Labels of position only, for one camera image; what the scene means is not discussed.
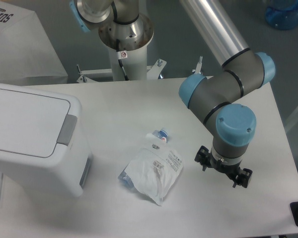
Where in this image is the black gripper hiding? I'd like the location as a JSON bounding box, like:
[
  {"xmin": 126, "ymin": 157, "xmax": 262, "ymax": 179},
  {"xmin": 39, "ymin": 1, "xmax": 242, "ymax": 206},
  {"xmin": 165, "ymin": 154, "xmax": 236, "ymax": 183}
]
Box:
[{"xmin": 194, "ymin": 146, "xmax": 253, "ymax": 188}]

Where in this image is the white trash can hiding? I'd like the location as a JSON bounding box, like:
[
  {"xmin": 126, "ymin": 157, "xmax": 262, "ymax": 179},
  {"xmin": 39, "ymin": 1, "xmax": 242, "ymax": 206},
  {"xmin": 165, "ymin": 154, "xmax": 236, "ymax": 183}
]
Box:
[{"xmin": 0, "ymin": 83, "xmax": 93, "ymax": 197}]

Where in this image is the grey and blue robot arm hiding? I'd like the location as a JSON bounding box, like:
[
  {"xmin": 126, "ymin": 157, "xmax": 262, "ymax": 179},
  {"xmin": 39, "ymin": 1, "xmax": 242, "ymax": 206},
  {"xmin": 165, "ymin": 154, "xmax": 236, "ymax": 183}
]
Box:
[{"xmin": 71, "ymin": 0, "xmax": 276, "ymax": 187}]

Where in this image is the white plastic pouch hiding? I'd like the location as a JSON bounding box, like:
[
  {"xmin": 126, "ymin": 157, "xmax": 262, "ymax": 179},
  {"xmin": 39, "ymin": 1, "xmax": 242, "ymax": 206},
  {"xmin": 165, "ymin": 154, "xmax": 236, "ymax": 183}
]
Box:
[{"xmin": 124, "ymin": 133, "xmax": 183, "ymax": 206}]

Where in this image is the blue water jug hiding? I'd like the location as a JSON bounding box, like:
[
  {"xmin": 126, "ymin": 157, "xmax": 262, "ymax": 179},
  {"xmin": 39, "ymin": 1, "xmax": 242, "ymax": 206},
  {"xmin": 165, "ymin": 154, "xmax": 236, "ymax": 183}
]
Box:
[{"xmin": 264, "ymin": 0, "xmax": 298, "ymax": 30}]

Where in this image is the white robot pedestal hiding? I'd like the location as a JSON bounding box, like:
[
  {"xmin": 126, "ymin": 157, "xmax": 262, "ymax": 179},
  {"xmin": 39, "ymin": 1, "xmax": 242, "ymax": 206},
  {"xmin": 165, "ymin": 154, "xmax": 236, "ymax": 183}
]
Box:
[{"xmin": 77, "ymin": 14, "xmax": 167, "ymax": 83}]

